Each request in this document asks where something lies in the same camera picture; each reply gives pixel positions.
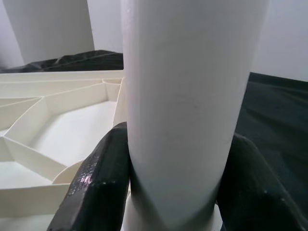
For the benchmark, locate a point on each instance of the white plastic table top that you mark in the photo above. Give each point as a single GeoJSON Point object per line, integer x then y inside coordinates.
{"type": "Point", "coordinates": [48, 115]}

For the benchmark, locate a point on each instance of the black tablecloth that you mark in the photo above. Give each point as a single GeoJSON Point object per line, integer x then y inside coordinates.
{"type": "Point", "coordinates": [276, 108]}

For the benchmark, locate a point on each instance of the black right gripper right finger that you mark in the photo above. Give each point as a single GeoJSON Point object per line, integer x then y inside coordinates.
{"type": "Point", "coordinates": [255, 192]}

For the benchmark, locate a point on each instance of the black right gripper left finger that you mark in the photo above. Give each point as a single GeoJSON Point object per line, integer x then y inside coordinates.
{"type": "Point", "coordinates": [96, 187]}

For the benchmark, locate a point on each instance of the white plastic table leg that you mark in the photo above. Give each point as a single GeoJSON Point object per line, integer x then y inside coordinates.
{"type": "Point", "coordinates": [187, 84]}

